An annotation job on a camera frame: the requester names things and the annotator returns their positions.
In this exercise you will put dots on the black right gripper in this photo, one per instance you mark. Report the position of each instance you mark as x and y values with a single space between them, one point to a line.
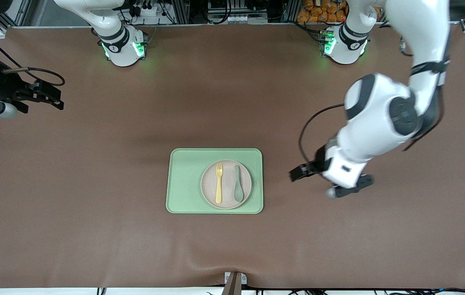
6 87

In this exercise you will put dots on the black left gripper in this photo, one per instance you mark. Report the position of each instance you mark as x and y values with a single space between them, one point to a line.
319 161

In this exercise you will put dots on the yellow fork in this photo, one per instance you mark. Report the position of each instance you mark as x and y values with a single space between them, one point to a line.
219 184

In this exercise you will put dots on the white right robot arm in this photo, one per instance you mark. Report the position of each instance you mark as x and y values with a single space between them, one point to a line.
122 49

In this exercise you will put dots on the beige round plate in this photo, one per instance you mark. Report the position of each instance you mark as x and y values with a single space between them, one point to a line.
228 192

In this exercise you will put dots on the green spoon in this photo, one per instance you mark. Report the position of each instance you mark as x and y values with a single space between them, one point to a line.
238 192

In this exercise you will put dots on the brown table mat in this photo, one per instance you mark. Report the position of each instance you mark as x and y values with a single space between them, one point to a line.
93 205

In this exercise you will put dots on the light green rectangular tray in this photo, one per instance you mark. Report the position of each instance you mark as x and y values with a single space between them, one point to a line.
183 184

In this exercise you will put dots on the white power strip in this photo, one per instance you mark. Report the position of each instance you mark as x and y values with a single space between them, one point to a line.
146 10

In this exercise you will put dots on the orange snack packet pile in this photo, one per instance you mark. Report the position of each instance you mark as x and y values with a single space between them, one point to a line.
322 10

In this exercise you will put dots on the small white connector strip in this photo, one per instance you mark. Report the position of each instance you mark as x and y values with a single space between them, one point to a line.
230 19

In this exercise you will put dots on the metal table clamp bracket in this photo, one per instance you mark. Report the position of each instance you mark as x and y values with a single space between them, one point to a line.
234 282

